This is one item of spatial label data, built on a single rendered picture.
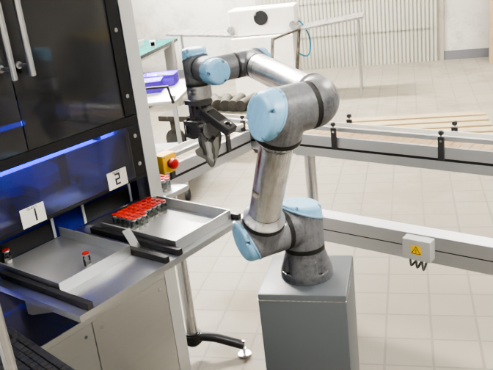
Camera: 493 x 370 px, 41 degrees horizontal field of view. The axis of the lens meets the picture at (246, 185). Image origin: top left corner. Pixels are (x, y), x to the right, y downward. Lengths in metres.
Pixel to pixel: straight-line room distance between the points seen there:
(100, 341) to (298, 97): 1.23
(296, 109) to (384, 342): 1.74
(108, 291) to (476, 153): 1.40
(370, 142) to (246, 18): 5.11
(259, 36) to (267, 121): 6.11
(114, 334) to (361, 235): 1.13
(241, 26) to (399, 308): 4.97
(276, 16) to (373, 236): 5.01
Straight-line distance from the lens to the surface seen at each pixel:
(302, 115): 1.50
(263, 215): 1.69
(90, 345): 2.34
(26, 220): 2.06
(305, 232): 1.81
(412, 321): 3.19
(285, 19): 7.55
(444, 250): 2.71
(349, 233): 2.89
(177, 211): 2.26
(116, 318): 2.38
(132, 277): 1.86
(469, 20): 9.42
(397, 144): 2.60
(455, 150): 2.52
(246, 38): 7.55
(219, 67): 1.81
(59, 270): 2.00
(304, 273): 1.86
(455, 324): 3.18
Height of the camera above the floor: 1.70
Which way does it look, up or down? 20 degrees down
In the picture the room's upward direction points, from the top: 7 degrees counter-clockwise
